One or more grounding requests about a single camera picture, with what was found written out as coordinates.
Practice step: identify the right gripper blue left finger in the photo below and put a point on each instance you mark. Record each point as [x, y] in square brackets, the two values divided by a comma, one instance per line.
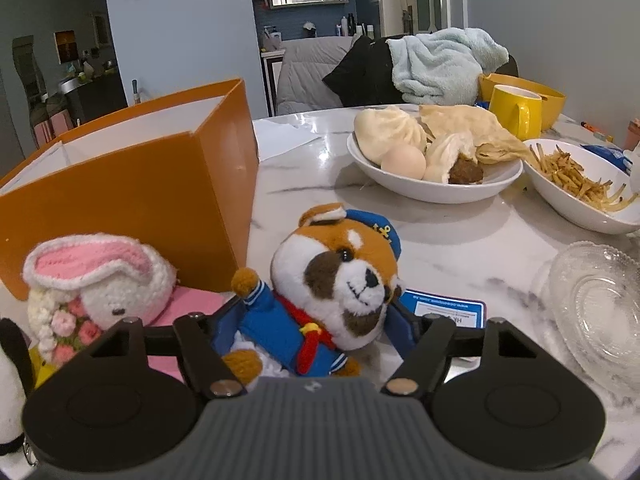
[224, 324]

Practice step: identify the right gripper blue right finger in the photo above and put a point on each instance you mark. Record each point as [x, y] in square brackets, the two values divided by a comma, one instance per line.
[402, 328]

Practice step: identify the sailor dog plush toy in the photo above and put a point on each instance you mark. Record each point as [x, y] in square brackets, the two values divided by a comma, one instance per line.
[331, 282]

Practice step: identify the crochet bunny doll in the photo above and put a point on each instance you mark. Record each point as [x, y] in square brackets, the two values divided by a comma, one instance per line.
[81, 285]

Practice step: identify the white panda plush toy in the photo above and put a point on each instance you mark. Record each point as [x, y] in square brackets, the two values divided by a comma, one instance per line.
[16, 382]

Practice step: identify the yellow tape measure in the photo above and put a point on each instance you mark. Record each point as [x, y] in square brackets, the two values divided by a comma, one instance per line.
[42, 369]

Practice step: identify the blue white card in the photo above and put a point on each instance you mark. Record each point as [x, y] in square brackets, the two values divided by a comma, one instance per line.
[464, 312]

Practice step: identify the orange storage box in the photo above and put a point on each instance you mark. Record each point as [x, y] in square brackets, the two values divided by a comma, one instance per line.
[177, 173]

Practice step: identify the white bowl with buns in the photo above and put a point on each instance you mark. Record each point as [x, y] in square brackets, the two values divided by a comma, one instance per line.
[441, 155]

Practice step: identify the clear glass plate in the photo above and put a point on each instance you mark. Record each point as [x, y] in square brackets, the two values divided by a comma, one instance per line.
[585, 307]

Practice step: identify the white paper sheet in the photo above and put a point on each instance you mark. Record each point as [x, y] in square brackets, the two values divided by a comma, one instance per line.
[274, 139]

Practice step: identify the white bowl with fries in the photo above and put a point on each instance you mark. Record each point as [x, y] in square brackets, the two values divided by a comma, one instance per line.
[582, 187]

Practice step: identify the yellow mug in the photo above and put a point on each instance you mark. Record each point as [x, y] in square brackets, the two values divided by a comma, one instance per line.
[518, 110]

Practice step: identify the black jacket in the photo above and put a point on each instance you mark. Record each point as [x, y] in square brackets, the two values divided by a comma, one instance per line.
[364, 75]

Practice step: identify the light blue fleece blanket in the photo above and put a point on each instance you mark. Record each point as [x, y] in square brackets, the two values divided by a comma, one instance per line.
[443, 67]

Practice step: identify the dark hallway cabinet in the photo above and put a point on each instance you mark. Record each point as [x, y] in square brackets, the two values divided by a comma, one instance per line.
[93, 99]

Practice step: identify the yellow bowl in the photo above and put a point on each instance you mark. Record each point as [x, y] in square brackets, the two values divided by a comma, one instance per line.
[552, 101]

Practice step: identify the grey puffer jacket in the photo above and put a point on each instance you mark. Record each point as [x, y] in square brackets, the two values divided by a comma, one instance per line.
[306, 62]

